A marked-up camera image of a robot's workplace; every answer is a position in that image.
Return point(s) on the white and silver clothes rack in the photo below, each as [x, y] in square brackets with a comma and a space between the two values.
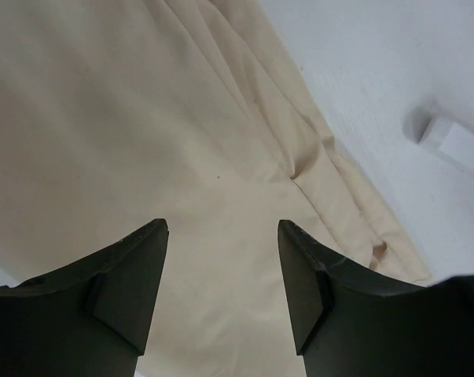
[443, 135]

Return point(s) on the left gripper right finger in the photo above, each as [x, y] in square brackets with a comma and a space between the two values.
[348, 320]

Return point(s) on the beige trousers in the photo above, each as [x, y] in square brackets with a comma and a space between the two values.
[113, 113]

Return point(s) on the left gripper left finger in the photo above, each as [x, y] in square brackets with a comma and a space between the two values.
[89, 318]

